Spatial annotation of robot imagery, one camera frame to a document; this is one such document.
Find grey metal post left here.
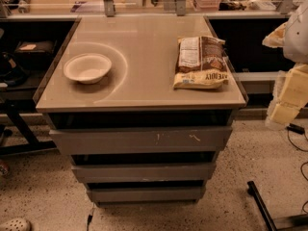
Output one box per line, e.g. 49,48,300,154
103,0,116,17

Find grey drawer cabinet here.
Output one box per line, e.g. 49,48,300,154
33,14,249,209

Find white paper bowl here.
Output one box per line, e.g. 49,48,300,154
64,53,112,84

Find black box on shelf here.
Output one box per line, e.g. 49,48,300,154
14,40,55,60

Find black metal stand base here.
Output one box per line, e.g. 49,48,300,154
246,180,308,231

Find grey metal post middle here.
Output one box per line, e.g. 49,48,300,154
176,0,186,16

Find grey drawer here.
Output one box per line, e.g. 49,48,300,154
87,187,205,203
50,126,232,155
71,163,216,183

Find brown yellow snack bag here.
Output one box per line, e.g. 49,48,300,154
173,36,229,90

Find grey top drawer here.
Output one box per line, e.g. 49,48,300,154
50,126,232,155

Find grey bottom drawer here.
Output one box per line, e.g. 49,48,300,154
87,187,205,203

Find black table leg frame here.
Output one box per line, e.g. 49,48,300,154
0,100,56,156

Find black power adapter with cable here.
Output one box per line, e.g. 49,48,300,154
287,123,308,152

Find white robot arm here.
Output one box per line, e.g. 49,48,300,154
262,0,308,130

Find black cable on floor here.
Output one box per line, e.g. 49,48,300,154
86,203,96,231

